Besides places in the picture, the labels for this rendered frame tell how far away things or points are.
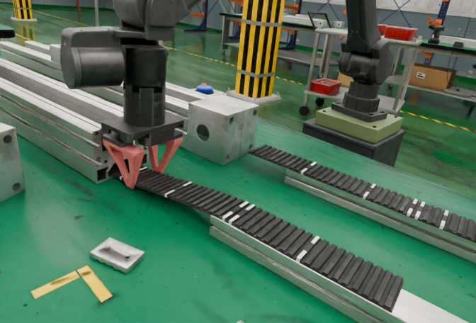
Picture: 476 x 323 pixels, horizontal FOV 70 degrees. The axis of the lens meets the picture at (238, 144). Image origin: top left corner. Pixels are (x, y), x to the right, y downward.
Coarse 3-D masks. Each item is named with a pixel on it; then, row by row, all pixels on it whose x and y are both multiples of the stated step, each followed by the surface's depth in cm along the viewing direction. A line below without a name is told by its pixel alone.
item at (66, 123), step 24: (0, 72) 80; (24, 72) 74; (0, 96) 65; (24, 96) 59; (48, 96) 69; (72, 96) 63; (0, 120) 68; (24, 120) 64; (48, 120) 57; (72, 120) 51; (96, 120) 60; (48, 144) 58; (72, 144) 52; (96, 144) 50; (72, 168) 55; (96, 168) 51
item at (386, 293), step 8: (384, 272) 35; (384, 280) 34; (392, 280) 34; (400, 280) 34; (376, 288) 33; (384, 288) 33; (392, 288) 33; (400, 288) 33; (376, 296) 32; (384, 296) 32; (392, 296) 32; (376, 304) 32; (384, 304) 31; (392, 304) 32
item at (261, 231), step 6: (270, 216) 42; (264, 222) 41; (270, 222) 41; (276, 222) 41; (282, 222) 42; (252, 228) 40; (258, 228) 40; (264, 228) 40; (270, 228) 40; (252, 234) 39; (258, 234) 38; (264, 234) 39
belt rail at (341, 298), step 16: (224, 224) 41; (224, 240) 42; (240, 240) 41; (256, 240) 38; (256, 256) 39; (272, 256) 38; (288, 272) 37; (304, 272) 36; (304, 288) 36; (320, 288) 35; (336, 288) 34; (336, 304) 34; (352, 304) 34; (368, 304) 32; (400, 304) 32; (416, 304) 32; (368, 320) 32; (384, 320) 31; (400, 320) 30; (416, 320) 30; (432, 320) 31; (448, 320) 31; (464, 320) 31
